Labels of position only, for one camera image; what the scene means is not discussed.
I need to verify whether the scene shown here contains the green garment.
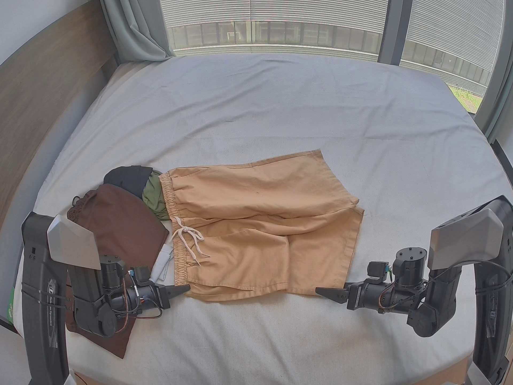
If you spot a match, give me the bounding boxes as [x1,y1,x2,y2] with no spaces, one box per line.
[142,171,169,221]

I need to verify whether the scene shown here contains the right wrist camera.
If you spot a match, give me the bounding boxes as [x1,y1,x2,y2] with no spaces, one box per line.
[368,261,390,284]

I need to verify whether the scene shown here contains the tan shorts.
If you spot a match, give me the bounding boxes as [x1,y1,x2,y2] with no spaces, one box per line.
[158,148,364,303]

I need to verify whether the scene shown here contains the black garment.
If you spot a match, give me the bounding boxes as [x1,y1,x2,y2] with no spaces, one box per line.
[103,166,155,199]

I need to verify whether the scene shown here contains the bed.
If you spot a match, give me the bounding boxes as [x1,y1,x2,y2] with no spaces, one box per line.
[0,0,513,385]

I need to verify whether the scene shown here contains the white garment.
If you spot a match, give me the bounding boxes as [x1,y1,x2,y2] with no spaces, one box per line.
[149,244,176,284]

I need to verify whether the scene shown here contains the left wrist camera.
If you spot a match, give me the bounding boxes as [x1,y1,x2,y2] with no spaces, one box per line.
[132,266,152,287]

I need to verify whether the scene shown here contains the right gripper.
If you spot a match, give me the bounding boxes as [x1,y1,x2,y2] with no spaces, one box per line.
[345,281,386,311]

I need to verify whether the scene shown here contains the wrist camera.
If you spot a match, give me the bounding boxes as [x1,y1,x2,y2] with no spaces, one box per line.
[132,266,152,287]
[368,261,390,284]

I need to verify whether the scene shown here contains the green printed package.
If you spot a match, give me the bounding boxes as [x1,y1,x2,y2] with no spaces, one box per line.
[6,287,17,324]

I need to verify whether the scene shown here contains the grey-green curtain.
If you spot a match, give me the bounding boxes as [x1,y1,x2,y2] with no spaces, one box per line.
[95,0,176,64]

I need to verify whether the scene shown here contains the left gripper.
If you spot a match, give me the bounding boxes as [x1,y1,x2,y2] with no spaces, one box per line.
[130,283,172,311]

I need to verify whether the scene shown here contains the window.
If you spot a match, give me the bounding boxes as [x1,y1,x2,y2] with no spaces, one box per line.
[154,0,513,143]

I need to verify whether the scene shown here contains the brown garment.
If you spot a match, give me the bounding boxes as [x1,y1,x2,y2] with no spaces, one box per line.
[65,185,170,359]

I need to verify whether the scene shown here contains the black cable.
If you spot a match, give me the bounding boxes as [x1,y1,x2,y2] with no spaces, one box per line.
[429,260,513,296]

